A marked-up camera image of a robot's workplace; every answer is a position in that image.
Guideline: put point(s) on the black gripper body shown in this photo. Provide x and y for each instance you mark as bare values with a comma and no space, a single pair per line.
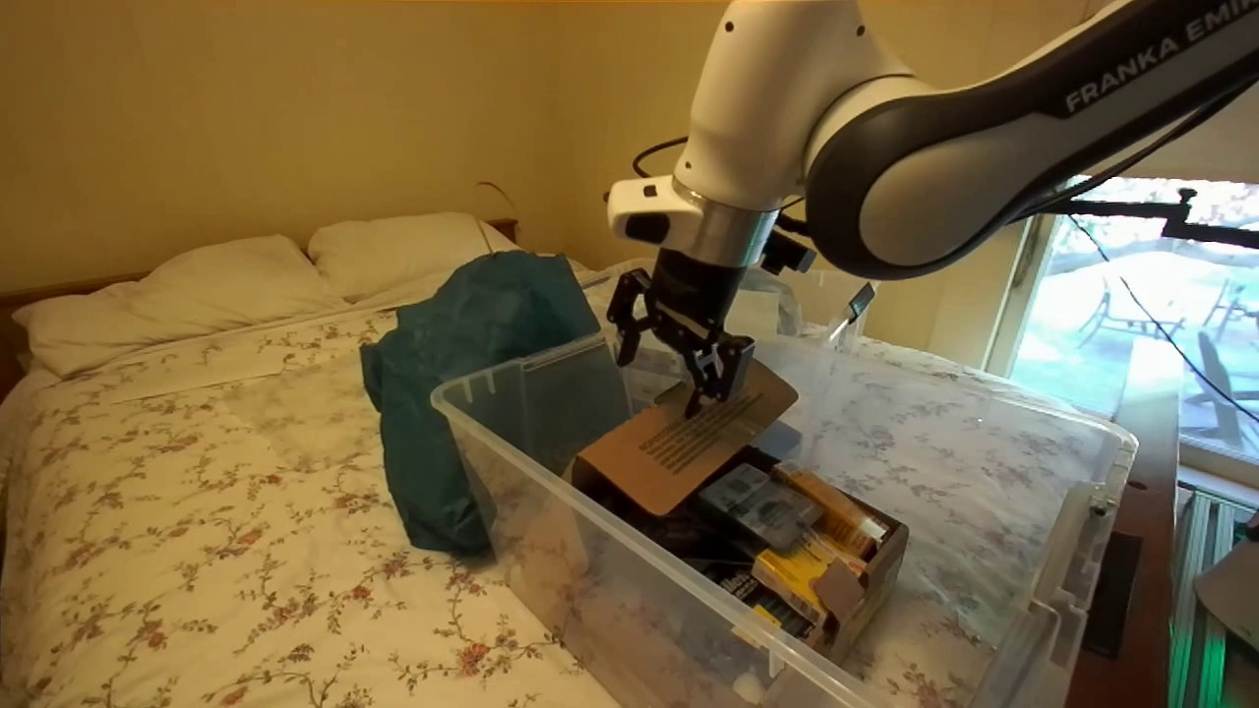
682,299

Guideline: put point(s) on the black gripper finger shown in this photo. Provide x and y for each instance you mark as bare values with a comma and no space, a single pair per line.
630,332
717,371

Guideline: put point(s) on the brown cardboard box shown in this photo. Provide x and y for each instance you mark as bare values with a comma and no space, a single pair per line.
704,480

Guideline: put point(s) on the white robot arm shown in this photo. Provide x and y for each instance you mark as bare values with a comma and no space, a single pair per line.
813,142

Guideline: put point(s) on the teal green bag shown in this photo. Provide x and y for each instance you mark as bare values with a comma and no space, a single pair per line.
438,361

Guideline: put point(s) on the blue white product package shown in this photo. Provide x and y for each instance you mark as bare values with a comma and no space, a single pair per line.
760,504

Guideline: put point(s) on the yellow black product package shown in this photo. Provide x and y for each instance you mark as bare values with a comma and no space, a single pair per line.
840,573

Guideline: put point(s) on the clear plastic storage bin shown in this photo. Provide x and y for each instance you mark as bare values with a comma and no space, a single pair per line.
1008,508

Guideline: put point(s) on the white pillow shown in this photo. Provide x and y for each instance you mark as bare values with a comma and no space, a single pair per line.
365,257
187,298

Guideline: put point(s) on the floral bed sheet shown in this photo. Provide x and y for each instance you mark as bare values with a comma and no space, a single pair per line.
205,526

